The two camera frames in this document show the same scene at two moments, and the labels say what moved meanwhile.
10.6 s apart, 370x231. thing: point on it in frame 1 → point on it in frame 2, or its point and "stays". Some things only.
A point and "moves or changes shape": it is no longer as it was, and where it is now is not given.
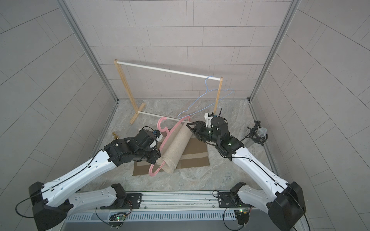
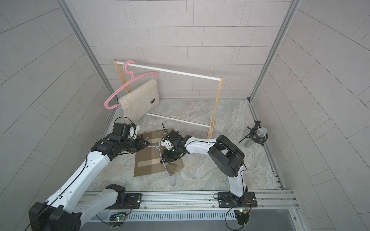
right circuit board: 243,216 stays
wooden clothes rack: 117,63 stays
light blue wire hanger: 206,81 → 164,161
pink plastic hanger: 156,171 → 132,79
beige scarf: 174,147 moves or changes shape
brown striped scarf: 195,154 moves or changes shape
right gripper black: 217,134 → 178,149
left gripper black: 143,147 → 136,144
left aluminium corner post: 70,16 stays
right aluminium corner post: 292,10 stays
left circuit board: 116,220 stays
